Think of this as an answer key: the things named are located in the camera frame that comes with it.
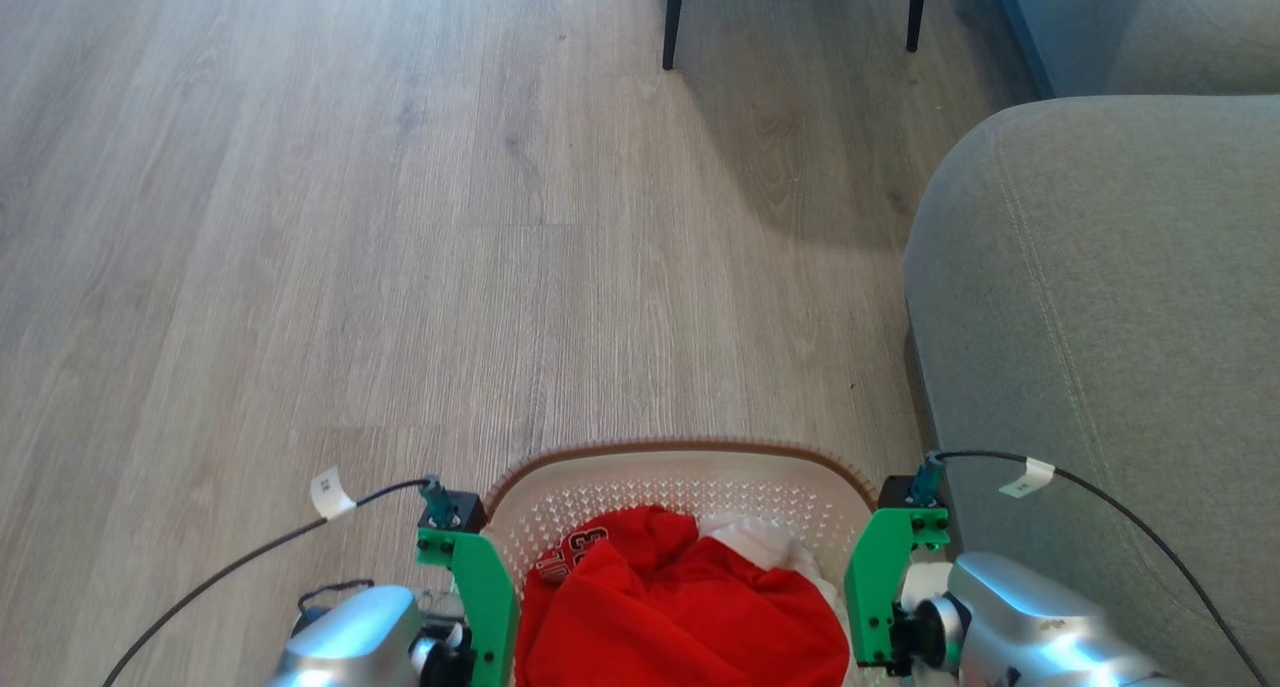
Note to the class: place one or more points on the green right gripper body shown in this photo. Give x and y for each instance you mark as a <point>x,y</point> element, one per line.
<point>872,577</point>

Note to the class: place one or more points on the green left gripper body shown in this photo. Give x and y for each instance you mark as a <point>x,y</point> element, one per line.
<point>490,607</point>

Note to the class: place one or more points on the white laundry basket brown rim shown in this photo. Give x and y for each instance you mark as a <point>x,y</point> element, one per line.
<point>680,470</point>

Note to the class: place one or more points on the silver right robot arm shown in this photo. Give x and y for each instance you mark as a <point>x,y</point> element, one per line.
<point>1020,617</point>

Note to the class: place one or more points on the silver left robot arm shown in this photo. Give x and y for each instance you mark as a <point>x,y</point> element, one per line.
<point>350,637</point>

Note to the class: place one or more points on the white garment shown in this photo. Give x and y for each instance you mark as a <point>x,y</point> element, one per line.
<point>752,541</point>

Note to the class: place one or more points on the red garment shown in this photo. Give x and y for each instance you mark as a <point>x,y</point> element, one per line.
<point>680,617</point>

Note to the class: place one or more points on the grey fabric sofa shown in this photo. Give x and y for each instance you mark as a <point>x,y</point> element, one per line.
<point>1100,317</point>

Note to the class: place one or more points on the black furniture leg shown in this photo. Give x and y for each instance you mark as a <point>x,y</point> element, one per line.
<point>674,17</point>
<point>916,7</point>

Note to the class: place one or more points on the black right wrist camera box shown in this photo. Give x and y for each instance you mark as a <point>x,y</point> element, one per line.
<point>898,492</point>

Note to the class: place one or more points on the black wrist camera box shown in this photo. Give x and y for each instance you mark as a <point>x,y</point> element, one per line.
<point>464,512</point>
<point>898,492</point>

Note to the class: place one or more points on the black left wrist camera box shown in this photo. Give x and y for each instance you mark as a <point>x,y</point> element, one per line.
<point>464,512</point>

